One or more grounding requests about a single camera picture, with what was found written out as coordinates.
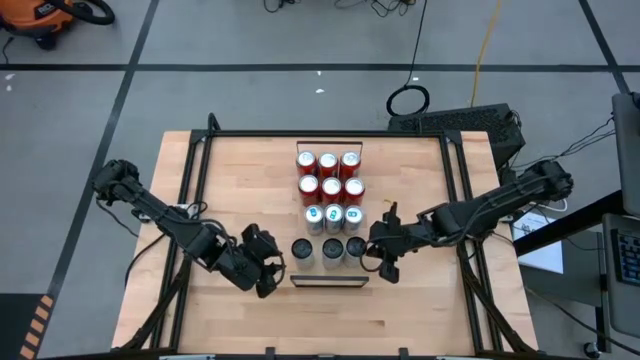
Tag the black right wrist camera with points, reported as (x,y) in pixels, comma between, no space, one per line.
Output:
(389,271)

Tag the white tall Celsius can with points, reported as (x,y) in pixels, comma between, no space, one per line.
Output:
(332,254)
(302,254)
(355,251)

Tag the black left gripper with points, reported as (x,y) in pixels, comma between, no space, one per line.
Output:
(240,270)

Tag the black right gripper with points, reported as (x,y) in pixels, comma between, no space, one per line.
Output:
(395,240)

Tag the black keyboard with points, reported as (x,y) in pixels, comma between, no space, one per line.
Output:
(629,257)

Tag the black orange striped floor mat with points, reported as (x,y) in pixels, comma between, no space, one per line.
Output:
(15,325)

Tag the grey monitor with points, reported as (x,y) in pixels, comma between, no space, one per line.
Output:
(629,150)

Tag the orange shop vacuum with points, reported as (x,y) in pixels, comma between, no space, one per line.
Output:
(30,17)

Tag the silver mounting plate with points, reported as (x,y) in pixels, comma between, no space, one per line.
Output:
(184,206)

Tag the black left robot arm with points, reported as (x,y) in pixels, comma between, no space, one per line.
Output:
(160,217)

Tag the red soda can blue logo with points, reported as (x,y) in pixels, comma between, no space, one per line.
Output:
(350,164)
(328,164)
(306,164)

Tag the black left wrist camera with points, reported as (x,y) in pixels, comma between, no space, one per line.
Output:
(260,242)

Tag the black aluminium table frame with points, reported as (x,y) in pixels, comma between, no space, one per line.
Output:
(325,134)

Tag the silver blue slim can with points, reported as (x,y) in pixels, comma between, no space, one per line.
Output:
(314,220)
(353,219)
(334,219)

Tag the black caster wheel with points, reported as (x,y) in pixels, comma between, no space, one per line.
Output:
(591,348)

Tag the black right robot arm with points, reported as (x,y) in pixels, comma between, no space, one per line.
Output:
(490,205)

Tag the white paper sheet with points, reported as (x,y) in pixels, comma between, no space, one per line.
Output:
(545,250)

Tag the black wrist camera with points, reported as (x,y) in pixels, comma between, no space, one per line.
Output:
(389,271)
(260,242)

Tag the black desk beam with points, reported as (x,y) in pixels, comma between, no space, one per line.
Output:
(585,216)

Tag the wooden shelf with black frames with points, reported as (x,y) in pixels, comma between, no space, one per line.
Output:
(299,226)

